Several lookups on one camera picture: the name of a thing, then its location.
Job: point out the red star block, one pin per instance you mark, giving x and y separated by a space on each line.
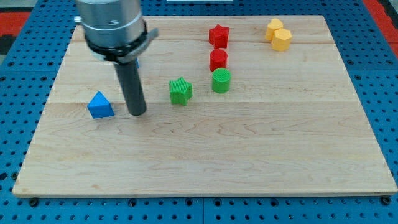
218 37

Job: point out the green star block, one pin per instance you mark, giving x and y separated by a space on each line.
180 91

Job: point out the yellow rounded block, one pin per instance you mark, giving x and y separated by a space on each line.
273 25

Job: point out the yellow hexagon block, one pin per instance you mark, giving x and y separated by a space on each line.
281 40

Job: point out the wooden board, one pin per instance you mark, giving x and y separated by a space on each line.
291 124

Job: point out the green cylinder block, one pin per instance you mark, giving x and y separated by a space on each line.
221 78

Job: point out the red cylinder block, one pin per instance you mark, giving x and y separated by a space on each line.
218 59

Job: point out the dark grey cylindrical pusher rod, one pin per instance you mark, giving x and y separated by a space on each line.
128 76

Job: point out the blue triangle block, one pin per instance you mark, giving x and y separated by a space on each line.
100 107

